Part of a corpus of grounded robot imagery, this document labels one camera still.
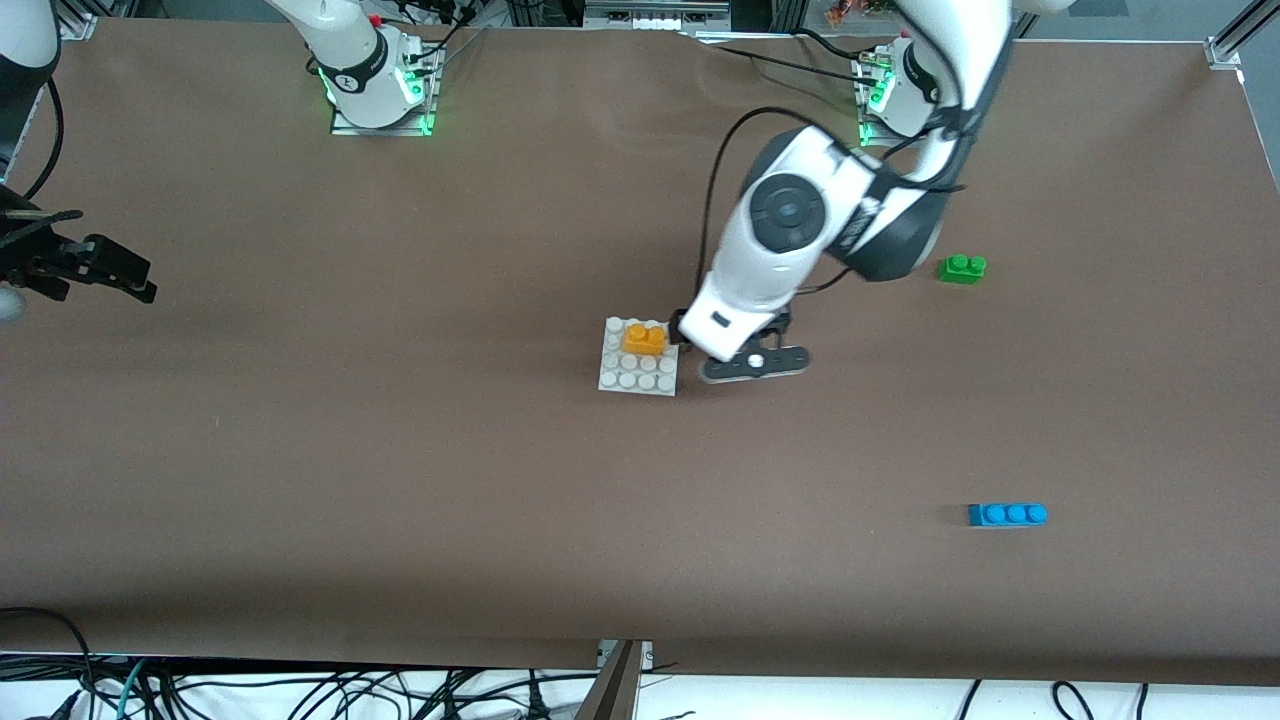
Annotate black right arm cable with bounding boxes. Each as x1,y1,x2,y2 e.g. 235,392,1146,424
25,80,68,201

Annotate aluminium frame profile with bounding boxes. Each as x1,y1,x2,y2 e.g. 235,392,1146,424
1205,0,1280,71

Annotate teal floor cable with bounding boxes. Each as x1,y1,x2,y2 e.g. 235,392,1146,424
115,658,148,720

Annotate blue three-stud block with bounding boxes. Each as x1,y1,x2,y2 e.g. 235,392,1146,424
968,503,1048,528

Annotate black looped floor cable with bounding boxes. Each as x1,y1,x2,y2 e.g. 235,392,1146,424
0,607,96,720

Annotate brown table cover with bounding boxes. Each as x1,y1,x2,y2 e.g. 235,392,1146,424
0,20,1280,687

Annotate small metal bracket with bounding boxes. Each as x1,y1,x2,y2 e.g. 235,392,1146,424
598,640,654,673

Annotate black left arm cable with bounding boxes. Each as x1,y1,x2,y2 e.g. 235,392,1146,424
695,105,966,301

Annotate black cable on table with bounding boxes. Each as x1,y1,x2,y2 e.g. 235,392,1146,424
790,28,873,61
700,42,873,81

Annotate white studded base plate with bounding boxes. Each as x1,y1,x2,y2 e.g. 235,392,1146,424
598,317,682,397

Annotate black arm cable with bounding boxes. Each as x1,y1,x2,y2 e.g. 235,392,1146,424
695,105,966,301
25,80,68,201

